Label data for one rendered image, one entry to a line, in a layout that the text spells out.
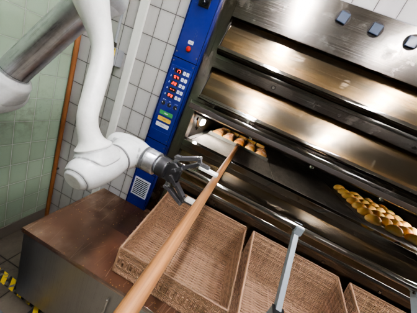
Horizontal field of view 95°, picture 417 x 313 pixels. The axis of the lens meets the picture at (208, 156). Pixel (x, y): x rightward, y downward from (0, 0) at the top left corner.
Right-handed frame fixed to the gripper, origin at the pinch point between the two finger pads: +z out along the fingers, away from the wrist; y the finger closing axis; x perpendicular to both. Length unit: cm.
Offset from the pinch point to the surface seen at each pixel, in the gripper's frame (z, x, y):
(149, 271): -0.1, 38.2, -1.2
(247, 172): 14, -51, 3
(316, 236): 45.9, -14.1, 2.3
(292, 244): 38.6, -10.2, 8.3
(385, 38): 40, -51, -83
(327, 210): 63, -52, 2
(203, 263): 14, -33, 60
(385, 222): 109, -77, -2
